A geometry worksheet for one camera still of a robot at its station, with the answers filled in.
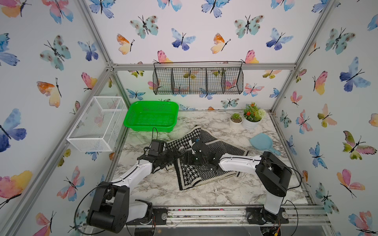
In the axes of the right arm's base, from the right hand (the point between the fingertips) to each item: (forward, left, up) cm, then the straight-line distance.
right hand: (182, 157), depth 83 cm
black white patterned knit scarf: (-8, -5, -5) cm, 10 cm away
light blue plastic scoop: (+21, -54, -11) cm, 59 cm away
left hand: (+3, +3, -3) cm, 6 cm away
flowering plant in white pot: (+31, -44, +3) cm, 53 cm away
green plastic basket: (+40, +25, -11) cm, 49 cm away
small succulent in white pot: (+32, -34, -3) cm, 47 cm away
